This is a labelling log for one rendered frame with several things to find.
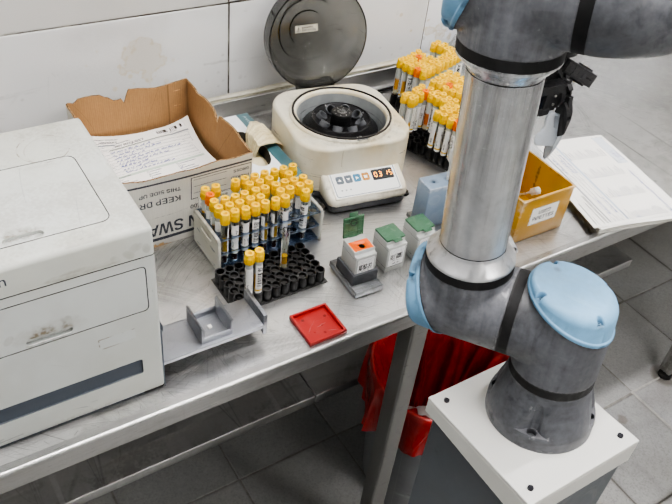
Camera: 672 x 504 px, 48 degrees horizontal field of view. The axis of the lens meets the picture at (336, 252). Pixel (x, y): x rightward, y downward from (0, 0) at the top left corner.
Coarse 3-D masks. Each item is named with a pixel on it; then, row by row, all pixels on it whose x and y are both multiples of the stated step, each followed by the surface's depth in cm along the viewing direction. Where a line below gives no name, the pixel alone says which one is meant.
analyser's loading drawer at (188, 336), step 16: (240, 304) 118; (256, 304) 116; (192, 320) 112; (208, 320) 115; (224, 320) 114; (240, 320) 116; (256, 320) 116; (176, 336) 112; (192, 336) 112; (208, 336) 111; (224, 336) 113; (240, 336) 114; (176, 352) 109; (192, 352) 110
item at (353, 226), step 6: (354, 216) 126; (360, 216) 126; (348, 222) 126; (354, 222) 126; (360, 222) 127; (348, 228) 126; (354, 228) 127; (360, 228) 128; (348, 234) 127; (354, 234) 128
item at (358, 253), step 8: (344, 240) 127; (352, 240) 127; (360, 240) 127; (368, 240) 127; (344, 248) 127; (352, 248) 125; (360, 248) 125; (368, 248) 126; (344, 256) 128; (352, 256) 126; (360, 256) 125; (368, 256) 126; (352, 264) 126; (360, 264) 126; (368, 264) 127; (360, 272) 127
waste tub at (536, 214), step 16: (528, 160) 150; (528, 176) 152; (544, 176) 148; (560, 176) 144; (544, 192) 149; (560, 192) 141; (528, 208) 138; (544, 208) 141; (560, 208) 144; (512, 224) 141; (528, 224) 142; (544, 224) 145; (560, 224) 148
